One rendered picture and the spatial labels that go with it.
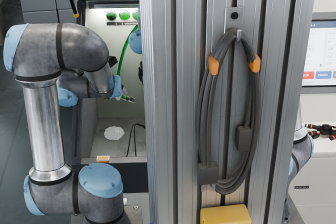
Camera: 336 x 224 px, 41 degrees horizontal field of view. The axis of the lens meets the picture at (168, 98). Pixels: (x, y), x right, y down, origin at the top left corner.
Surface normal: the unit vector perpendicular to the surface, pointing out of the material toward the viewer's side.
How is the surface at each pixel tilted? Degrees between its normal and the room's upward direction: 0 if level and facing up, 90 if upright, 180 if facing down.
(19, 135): 0
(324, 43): 76
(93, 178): 7
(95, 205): 90
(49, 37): 44
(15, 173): 0
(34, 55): 83
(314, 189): 90
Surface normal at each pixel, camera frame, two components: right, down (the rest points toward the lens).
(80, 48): 0.57, 0.20
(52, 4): 0.17, 0.48
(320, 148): -0.01, -0.87
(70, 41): 0.27, -0.09
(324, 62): 0.01, 0.27
